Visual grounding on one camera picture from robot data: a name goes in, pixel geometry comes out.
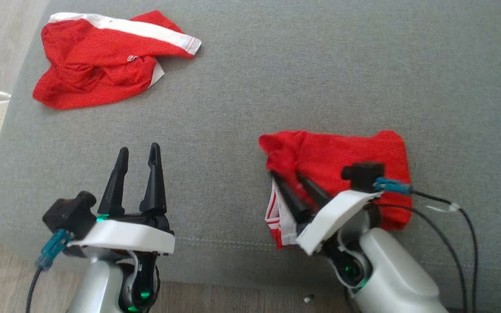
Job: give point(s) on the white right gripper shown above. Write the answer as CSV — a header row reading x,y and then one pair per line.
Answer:
x,y
333,217

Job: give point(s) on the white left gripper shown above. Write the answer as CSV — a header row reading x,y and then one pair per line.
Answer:
x,y
124,237

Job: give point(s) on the red shorts with white stripe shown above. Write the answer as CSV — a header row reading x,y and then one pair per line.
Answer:
x,y
89,65

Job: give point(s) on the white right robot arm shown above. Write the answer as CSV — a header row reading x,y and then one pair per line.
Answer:
x,y
389,269

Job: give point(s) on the small grey metal object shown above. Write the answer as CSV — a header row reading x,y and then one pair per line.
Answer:
x,y
308,298

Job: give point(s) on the grey fabric sofa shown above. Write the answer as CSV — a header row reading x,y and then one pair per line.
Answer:
x,y
276,87

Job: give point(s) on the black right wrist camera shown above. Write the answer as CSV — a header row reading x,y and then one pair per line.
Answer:
x,y
363,176

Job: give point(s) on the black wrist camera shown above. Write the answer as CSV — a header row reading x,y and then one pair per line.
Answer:
x,y
363,176
70,215

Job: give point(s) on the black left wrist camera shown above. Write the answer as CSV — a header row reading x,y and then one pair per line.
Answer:
x,y
70,215

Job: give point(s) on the teal right camera connector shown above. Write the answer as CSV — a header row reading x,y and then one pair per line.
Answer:
x,y
392,186

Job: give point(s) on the teal camera connector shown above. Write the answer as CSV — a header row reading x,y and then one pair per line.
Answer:
x,y
392,186
52,250

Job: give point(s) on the teal left camera connector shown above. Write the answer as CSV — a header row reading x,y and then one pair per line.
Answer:
x,y
52,250

